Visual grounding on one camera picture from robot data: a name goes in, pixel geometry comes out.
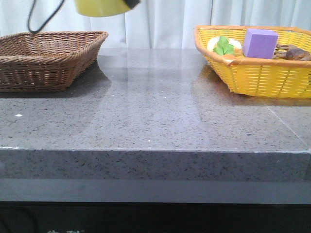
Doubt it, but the brown wicker basket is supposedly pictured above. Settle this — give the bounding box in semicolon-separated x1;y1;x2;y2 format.
0;31;108;93

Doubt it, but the yellow wicker basket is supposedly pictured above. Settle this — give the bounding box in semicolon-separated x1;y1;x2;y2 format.
194;25;311;99

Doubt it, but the toy carrot with leaves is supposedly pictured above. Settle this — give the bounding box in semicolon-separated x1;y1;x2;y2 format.
212;36;236;56

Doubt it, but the toy bread roll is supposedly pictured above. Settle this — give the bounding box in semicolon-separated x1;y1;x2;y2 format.
206;37;242;55

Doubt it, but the purple foam block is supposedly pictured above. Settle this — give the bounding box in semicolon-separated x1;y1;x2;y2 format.
242;28;279;59

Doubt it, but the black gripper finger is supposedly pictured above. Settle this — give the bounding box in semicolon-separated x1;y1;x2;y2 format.
124;0;140;10

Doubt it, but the black cable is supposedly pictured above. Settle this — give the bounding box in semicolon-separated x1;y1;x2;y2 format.
27;0;66;34

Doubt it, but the white curtain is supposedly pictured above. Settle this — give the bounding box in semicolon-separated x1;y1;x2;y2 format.
0;0;311;50

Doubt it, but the yellow tape roll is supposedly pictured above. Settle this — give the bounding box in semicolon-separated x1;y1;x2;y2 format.
74;0;131;17

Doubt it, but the brown toy animal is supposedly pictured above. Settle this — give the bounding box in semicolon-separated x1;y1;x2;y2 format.
274;44;311;61

